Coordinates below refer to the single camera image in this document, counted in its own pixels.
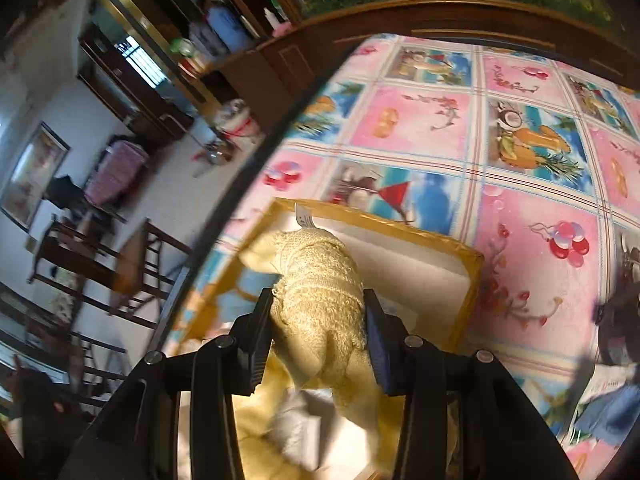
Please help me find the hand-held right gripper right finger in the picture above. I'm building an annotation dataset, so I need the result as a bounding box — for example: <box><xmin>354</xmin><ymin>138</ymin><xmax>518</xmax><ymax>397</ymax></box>
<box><xmin>364</xmin><ymin>287</ymin><xmax>573</xmax><ymax>480</ymax></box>

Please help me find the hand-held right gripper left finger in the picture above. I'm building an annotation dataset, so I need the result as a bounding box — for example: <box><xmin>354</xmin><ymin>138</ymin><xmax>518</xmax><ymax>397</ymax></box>
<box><xmin>60</xmin><ymin>287</ymin><xmax>276</xmax><ymax>480</ymax></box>

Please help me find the yellow terry towel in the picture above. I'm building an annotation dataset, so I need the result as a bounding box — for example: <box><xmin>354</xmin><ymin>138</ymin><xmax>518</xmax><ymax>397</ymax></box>
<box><xmin>235</xmin><ymin>202</ymin><xmax>461</xmax><ymax>480</ymax></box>

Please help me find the cardboard box with tape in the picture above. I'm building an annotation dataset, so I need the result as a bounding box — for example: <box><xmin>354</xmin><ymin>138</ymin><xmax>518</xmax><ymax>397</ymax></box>
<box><xmin>175</xmin><ymin>197</ymin><xmax>485</xmax><ymax>480</ymax></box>

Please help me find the wooden chair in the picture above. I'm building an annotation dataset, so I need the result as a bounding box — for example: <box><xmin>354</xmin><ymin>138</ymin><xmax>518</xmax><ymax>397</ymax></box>
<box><xmin>29</xmin><ymin>212</ymin><xmax>193</xmax><ymax>333</ymax></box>

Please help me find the metal kettle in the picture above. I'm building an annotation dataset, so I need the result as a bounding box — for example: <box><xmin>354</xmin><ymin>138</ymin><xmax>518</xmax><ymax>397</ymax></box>
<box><xmin>202</xmin><ymin>141</ymin><xmax>238</xmax><ymax>167</ymax></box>

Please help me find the white tied bag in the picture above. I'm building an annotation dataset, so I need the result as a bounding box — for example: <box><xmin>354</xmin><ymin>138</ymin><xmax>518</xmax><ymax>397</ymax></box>
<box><xmin>214</xmin><ymin>99</ymin><xmax>265</xmax><ymax>142</ymax></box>

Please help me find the pink cloth on chair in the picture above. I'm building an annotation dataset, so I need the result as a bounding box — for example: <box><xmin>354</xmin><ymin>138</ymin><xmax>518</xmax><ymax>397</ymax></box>
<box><xmin>84</xmin><ymin>139</ymin><xmax>152</xmax><ymax>207</ymax></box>

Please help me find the printed pink tablecloth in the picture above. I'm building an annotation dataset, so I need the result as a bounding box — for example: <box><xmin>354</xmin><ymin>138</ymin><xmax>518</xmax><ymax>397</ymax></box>
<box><xmin>172</xmin><ymin>34</ymin><xmax>640</xmax><ymax>480</ymax></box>

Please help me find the light blue knitted cloth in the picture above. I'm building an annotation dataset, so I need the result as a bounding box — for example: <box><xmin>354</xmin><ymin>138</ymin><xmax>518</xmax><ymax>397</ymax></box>
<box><xmin>574</xmin><ymin>369</ymin><xmax>640</xmax><ymax>443</ymax></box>

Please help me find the black electric motor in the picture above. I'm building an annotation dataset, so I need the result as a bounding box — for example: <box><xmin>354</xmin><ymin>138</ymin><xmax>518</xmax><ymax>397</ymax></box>
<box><xmin>594</xmin><ymin>230</ymin><xmax>640</xmax><ymax>367</ymax></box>

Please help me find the dark wooden sideboard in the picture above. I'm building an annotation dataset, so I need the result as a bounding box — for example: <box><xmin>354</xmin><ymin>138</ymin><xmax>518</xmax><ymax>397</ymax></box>
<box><xmin>197</xmin><ymin>0</ymin><xmax>640</xmax><ymax>133</ymax></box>

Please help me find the framed wall picture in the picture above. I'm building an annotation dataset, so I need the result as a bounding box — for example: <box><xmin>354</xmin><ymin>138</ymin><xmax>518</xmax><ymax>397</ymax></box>
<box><xmin>0</xmin><ymin>121</ymin><xmax>72</xmax><ymax>234</ymax></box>

